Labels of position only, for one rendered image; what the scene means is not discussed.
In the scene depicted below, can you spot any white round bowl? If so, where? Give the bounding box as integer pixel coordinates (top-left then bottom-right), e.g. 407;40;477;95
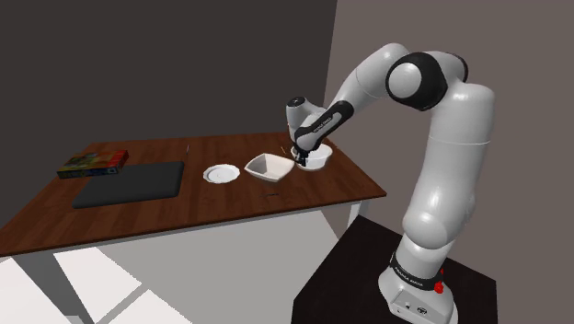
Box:
290;143;334;171

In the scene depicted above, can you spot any black robot stand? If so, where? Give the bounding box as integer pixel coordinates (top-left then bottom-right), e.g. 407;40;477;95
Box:
290;214;499;324

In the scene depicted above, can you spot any colourful flat box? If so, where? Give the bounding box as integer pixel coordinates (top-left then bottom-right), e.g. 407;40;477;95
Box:
56;149;131;179

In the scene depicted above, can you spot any black flat laptop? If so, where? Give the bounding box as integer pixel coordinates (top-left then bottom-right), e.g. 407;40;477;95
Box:
71;160;186;210

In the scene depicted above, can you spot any white scalloped plate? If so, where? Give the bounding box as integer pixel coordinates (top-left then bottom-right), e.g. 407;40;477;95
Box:
202;163;241;185

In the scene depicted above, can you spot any wooden table with white legs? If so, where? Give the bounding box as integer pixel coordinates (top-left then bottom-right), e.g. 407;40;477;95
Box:
0;131;387;324

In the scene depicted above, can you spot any white square bowl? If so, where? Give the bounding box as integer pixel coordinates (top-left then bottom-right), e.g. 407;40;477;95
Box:
243;153;295;183

